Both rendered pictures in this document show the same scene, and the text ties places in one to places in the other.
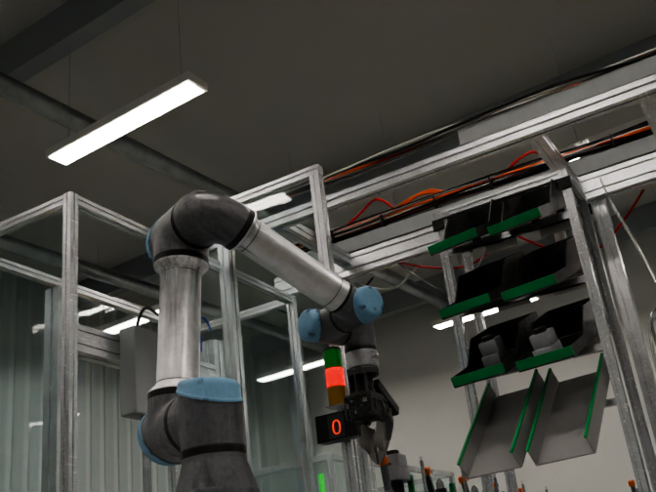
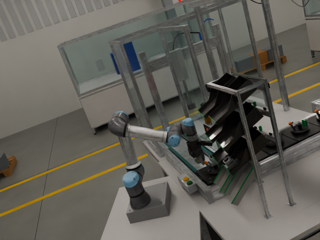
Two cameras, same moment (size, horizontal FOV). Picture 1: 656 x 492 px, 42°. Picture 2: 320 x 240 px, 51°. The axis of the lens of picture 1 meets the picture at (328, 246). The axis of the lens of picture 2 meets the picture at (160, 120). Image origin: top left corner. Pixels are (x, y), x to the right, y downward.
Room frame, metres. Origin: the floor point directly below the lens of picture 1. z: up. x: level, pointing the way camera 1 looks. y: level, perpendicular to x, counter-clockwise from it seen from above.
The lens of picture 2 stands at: (0.45, -1.56, 2.20)
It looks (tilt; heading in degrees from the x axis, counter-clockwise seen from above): 19 degrees down; 50
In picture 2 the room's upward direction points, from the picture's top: 19 degrees counter-clockwise
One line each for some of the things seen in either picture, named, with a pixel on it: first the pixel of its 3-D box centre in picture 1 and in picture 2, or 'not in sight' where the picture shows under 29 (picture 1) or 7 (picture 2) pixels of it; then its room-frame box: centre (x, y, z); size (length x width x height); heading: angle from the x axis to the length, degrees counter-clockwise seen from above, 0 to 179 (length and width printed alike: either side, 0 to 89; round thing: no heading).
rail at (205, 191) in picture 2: not in sight; (185, 171); (2.01, 0.22, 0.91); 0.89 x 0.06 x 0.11; 63
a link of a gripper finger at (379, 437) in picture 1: (378, 441); (200, 161); (1.92, -0.06, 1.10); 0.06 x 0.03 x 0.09; 153
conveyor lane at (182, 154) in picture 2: not in sight; (204, 162); (2.18, 0.16, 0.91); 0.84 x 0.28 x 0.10; 63
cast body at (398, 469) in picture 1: (396, 466); (214, 159); (2.03, -0.09, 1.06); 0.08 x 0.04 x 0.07; 152
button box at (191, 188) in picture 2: not in sight; (187, 183); (1.87, 0.08, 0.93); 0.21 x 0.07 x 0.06; 63
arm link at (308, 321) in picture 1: (328, 324); (175, 131); (1.86, 0.02, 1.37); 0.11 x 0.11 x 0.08; 38
